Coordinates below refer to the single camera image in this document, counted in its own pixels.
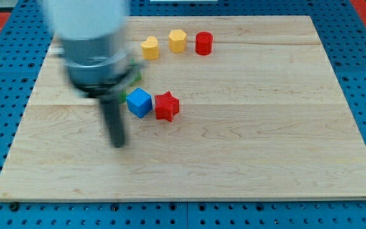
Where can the red cylinder block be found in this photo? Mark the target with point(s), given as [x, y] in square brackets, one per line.
[203, 43]

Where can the green block upper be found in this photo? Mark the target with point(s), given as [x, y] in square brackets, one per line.
[137, 72]

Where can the red star block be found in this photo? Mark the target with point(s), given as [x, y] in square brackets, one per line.
[166, 106]

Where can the yellow heart block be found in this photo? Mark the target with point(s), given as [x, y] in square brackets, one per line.
[150, 48]

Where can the blue cube block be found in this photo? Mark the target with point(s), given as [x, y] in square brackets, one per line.
[139, 102]

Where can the green block lower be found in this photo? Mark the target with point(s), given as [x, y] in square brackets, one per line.
[122, 96]

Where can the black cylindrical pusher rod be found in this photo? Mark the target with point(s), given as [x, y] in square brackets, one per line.
[111, 111]

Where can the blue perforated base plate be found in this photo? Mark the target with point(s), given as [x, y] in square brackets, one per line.
[24, 41]

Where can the wooden board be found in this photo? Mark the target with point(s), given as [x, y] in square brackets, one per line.
[262, 118]

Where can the yellow hexagon block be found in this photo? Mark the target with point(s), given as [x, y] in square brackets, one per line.
[177, 41]

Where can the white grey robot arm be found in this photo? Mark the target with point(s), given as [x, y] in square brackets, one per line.
[93, 38]

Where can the green block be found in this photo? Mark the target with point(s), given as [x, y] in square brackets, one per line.
[122, 96]
[137, 72]

